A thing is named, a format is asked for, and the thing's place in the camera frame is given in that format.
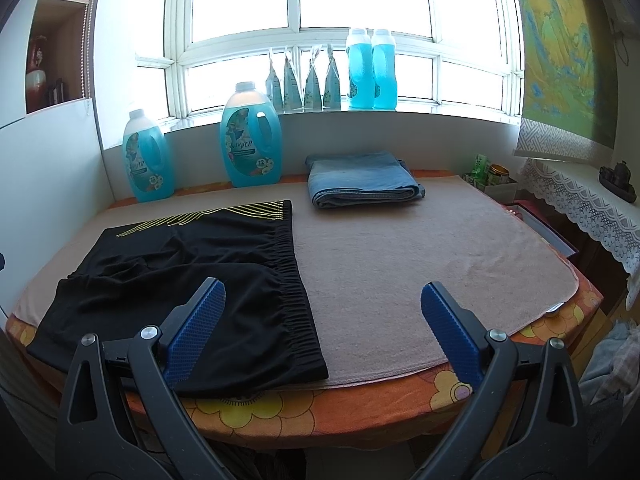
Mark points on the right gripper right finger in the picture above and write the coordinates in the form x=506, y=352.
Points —
x=547, y=439

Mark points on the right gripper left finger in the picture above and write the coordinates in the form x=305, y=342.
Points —
x=96, y=436

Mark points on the black shorts yellow pattern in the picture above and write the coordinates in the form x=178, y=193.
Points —
x=135, y=275

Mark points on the clothes pile on floor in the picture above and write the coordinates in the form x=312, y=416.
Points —
x=614, y=367

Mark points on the white lace cloth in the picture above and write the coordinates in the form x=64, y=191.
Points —
x=574, y=190

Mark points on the box with green items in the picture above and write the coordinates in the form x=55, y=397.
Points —
x=493, y=180

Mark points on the white side panel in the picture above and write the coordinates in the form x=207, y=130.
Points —
x=53, y=180

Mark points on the dark teapot tray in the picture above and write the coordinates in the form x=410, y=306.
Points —
x=617, y=180

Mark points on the left blue detergent jug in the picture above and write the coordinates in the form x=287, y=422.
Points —
x=147, y=159

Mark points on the blue detergent jug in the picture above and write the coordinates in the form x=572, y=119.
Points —
x=250, y=138
x=147, y=159

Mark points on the folded blue grey jeans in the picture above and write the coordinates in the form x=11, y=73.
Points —
x=361, y=179

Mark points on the middle blue detergent jug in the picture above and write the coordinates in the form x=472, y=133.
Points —
x=250, y=138

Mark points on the landscape painting scroll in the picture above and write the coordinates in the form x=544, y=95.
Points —
x=570, y=79

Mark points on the red vase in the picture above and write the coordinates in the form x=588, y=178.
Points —
x=36, y=78

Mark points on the wooden shelf unit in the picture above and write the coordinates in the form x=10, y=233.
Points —
x=67, y=25

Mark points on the blue bottle on sill right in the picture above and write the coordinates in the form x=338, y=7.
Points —
x=383, y=59

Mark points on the blue bottle on sill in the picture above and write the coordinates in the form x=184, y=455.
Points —
x=360, y=69
x=383, y=59

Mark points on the blue bottle on sill left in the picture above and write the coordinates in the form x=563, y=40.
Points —
x=360, y=69

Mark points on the white window frame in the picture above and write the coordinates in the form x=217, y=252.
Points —
x=462, y=54

